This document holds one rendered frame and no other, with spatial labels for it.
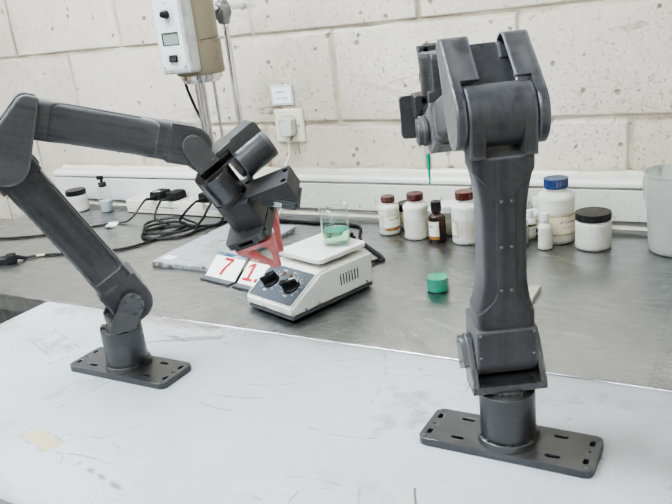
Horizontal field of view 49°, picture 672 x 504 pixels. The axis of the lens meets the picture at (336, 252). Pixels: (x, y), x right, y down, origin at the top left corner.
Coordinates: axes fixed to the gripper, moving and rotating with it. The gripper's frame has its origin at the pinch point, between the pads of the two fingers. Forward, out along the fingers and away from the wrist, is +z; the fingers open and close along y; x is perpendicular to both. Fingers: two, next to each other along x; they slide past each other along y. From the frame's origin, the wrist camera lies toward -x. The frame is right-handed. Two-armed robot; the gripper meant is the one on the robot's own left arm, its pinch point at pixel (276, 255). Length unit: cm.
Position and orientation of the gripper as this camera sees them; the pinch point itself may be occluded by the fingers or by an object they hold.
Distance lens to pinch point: 124.6
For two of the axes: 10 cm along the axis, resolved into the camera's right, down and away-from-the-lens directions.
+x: -8.8, 3.0, 3.6
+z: 4.7, 6.6, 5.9
